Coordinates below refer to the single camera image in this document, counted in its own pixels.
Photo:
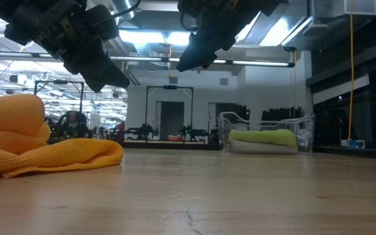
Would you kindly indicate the black background station frame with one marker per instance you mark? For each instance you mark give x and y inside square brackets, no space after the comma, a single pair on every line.
[59,82]
[170,87]

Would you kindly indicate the orange microfiber towel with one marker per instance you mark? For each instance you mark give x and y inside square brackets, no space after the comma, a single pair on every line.
[44,156]

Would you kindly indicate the long ceiling light bar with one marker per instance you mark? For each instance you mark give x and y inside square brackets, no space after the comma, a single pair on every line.
[260,63]

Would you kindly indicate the small white blue box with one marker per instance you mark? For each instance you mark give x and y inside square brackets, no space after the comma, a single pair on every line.
[354,144]

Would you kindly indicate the light grey microfiber towel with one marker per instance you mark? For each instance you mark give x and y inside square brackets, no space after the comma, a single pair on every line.
[256,148]

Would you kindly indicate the clear plastic bin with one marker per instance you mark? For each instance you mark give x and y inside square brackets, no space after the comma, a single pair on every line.
[307,130]

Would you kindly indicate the background black robot arm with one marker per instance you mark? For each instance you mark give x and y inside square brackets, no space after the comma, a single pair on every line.
[140,132]
[193,132]

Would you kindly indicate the dark background table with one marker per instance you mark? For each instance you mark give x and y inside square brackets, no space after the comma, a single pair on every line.
[168,145]

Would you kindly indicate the lime green microfiber towel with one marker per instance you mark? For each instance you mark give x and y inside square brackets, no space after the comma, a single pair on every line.
[263,137]

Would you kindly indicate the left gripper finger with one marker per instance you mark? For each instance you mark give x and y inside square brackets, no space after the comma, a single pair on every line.
[100,65]
[93,85]

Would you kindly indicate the dark background robot station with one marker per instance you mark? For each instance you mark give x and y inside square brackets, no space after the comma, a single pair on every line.
[70,124]

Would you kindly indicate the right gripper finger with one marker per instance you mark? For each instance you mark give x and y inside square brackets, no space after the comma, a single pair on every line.
[209,62]
[207,39]

